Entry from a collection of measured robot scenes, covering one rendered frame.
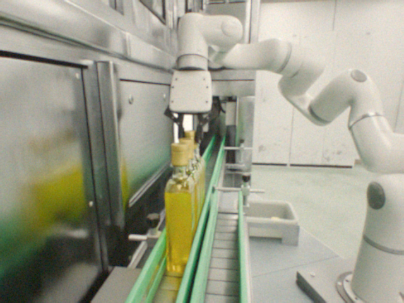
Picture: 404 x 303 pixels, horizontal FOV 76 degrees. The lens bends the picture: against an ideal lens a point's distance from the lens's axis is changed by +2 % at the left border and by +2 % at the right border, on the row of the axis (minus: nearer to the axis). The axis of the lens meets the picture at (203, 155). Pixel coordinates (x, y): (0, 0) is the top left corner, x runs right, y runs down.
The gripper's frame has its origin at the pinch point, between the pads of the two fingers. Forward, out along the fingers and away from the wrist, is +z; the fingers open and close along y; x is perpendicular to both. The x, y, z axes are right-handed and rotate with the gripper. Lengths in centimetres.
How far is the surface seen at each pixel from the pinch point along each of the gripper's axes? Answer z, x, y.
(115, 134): 1.6, -13.7, -12.6
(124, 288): 32.4, -12.2, -10.2
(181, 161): 6.5, -11.9, 0.4
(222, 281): 31.3, -8.1, 9.1
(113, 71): -10.1, -16.1, -12.2
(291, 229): 29, 28, 31
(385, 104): -96, 410, 264
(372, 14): -232, 375, 223
